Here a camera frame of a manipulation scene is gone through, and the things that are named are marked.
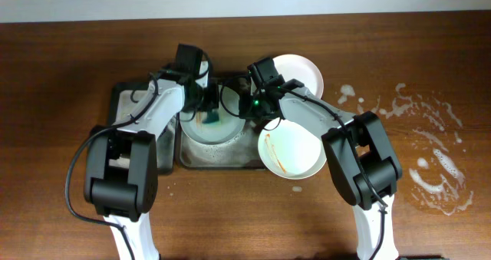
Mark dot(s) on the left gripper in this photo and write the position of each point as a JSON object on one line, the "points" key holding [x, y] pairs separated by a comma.
{"points": [[213, 94]]}

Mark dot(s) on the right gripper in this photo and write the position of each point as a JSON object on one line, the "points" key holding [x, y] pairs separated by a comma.
{"points": [[245, 108]]}

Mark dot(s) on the green yellow sponge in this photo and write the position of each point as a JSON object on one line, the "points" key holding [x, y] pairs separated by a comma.
{"points": [[212, 118]]}

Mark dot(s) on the light blue plate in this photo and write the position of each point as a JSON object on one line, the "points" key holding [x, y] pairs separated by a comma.
{"points": [[215, 133]]}

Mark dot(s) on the white plate with sauce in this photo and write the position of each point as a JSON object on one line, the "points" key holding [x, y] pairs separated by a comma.
{"points": [[288, 150]]}

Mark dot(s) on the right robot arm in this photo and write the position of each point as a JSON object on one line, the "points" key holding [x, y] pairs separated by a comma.
{"points": [[363, 165]]}

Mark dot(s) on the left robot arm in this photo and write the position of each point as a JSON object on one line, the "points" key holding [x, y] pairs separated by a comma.
{"points": [[122, 159]]}

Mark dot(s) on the large black wash tray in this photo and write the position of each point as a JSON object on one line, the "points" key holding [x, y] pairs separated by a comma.
{"points": [[239, 153]]}

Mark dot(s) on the small black soapy tray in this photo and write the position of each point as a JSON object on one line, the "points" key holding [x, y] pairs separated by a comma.
{"points": [[123, 98]]}

